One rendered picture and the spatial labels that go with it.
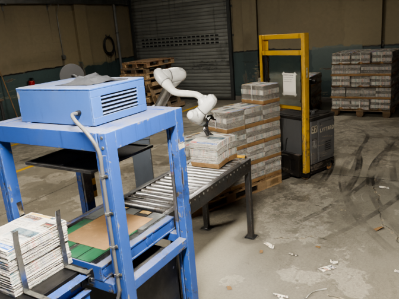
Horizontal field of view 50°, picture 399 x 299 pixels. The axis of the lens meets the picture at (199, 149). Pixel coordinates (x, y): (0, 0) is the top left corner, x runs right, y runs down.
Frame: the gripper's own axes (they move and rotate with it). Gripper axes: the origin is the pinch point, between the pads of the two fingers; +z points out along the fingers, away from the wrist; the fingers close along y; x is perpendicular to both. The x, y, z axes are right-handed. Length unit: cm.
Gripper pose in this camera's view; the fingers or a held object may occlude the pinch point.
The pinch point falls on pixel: (212, 127)
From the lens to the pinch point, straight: 396.2
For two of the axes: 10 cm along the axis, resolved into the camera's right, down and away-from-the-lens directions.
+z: 4.9, 2.1, 8.5
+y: -1.8, 9.7, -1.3
